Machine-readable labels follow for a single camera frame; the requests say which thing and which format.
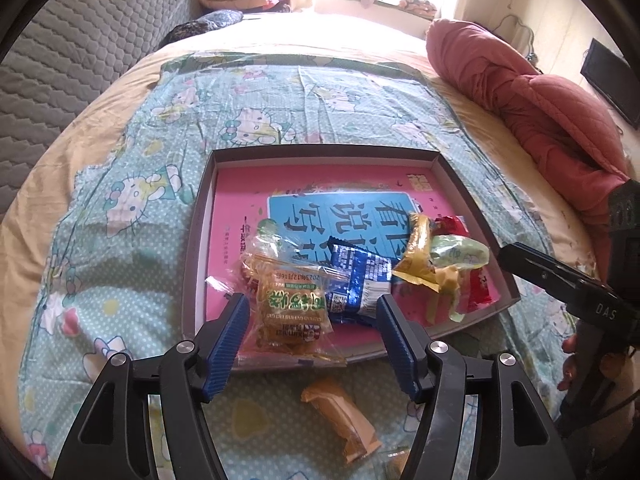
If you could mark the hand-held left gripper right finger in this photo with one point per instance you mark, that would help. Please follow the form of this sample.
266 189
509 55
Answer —
400 350

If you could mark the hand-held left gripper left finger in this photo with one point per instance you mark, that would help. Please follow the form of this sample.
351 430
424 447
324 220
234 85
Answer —
227 345

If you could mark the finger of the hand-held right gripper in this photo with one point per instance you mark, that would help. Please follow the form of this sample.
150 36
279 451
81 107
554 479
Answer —
540 267

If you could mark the red snack packet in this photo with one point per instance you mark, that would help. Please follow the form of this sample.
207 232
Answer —
480 285

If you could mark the clear packet with orange cake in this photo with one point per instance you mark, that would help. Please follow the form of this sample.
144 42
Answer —
295 310

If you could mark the light green snack packet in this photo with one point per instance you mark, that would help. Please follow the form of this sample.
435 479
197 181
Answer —
457 252

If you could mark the blue snack packet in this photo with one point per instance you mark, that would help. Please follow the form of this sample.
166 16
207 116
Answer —
360 270

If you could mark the yellow snack packet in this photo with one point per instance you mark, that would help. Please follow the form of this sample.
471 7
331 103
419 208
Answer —
417 255

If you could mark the shallow grey cardboard tray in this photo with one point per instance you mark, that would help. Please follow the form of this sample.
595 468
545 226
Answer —
320 156

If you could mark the person's right hand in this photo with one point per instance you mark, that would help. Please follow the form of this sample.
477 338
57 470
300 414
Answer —
570 347

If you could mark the orange brown snack packet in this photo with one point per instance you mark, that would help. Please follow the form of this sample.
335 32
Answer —
340 410

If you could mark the small clear orange packet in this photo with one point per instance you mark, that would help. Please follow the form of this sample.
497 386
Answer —
397 467

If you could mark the cartoon cat printed cloth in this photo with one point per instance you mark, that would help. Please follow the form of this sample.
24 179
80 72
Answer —
150 240

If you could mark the pink and blue book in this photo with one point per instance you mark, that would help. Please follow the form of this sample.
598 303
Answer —
235 200

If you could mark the pink quilted blanket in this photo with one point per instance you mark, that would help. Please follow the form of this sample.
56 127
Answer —
525 100

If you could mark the black flat screen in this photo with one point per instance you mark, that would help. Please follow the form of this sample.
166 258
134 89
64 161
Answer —
610 80

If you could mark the beige bed sheet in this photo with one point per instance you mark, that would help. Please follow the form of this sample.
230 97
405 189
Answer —
30 200

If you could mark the clothes on window sill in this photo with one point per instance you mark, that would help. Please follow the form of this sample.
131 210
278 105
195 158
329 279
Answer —
405 2

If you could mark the dark patterned pillow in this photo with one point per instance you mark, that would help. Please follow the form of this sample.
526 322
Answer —
205 25

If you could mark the grey quilted cover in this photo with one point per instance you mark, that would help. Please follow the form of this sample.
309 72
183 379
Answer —
75 50

